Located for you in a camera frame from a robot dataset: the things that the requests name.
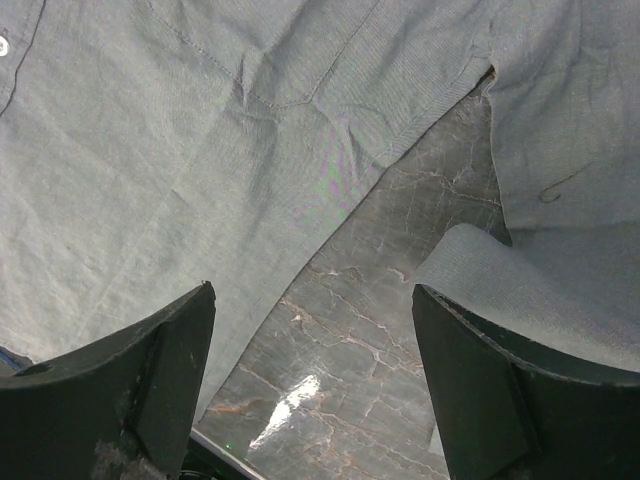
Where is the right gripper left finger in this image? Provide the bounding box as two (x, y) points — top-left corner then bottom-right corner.
(1, 282), (215, 479)

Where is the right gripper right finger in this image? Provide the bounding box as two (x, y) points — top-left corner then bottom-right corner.
(412, 285), (639, 480)

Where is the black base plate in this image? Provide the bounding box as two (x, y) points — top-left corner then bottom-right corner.
(179, 428), (265, 480)

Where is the grey button shirt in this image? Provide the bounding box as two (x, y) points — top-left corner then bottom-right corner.
(1, 1), (639, 406)

